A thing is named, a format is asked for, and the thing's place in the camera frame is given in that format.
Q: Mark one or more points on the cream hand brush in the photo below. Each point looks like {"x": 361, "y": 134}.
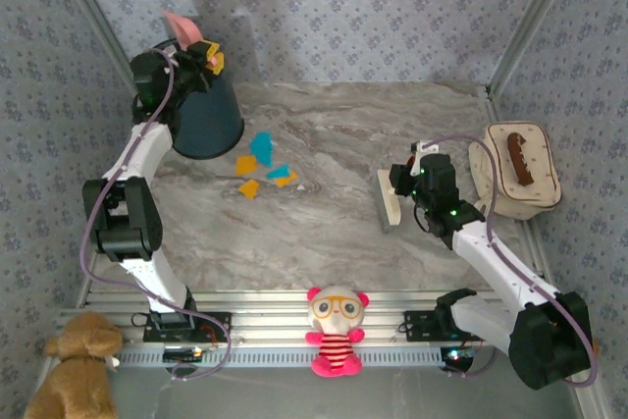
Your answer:
{"x": 390, "y": 203}

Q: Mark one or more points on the pink plastic dustpan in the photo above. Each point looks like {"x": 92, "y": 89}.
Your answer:
{"x": 184, "y": 31}

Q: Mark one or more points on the large blue paper scrap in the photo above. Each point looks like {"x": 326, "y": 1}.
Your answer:
{"x": 261, "y": 148}

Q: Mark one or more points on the orange paper scrap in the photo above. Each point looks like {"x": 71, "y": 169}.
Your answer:
{"x": 287, "y": 179}
{"x": 245, "y": 165}
{"x": 248, "y": 188}

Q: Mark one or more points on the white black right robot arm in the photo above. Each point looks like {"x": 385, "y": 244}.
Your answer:
{"x": 505, "y": 267}

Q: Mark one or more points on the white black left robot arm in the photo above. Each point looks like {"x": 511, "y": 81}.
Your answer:
{"x": 122, "y": 227}

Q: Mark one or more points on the dark blue trash bin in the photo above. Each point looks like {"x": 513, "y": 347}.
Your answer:
{"x": 211, "y": 120}

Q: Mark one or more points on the pink striped plush doll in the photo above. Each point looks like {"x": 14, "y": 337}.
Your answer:
{"x": 336, "y": 316}

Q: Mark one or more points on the black control board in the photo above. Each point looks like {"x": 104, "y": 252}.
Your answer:
{"x": 182, "y": 354}
{"x": 458, "y": 357}

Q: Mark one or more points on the brown teddy bear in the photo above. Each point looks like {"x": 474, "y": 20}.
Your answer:
{"x": 73, "y": 380}

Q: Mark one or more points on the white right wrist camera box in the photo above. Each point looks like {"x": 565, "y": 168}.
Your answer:
{"x": 421, "y": 150}

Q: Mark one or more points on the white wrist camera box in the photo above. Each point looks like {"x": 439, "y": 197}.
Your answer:
{"x": 421, "y": 150}
{"x": 171, "y": 51}

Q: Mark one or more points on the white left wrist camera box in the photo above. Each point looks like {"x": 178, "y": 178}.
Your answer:
{"x": 171, "y": 51}

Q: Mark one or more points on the aluminium frame post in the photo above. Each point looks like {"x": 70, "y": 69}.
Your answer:
{"x": 533, "y": 21}
{"x": 101, "y": 21}

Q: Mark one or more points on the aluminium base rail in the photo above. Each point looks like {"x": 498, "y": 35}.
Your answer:
{"x": 275, "y": 313}

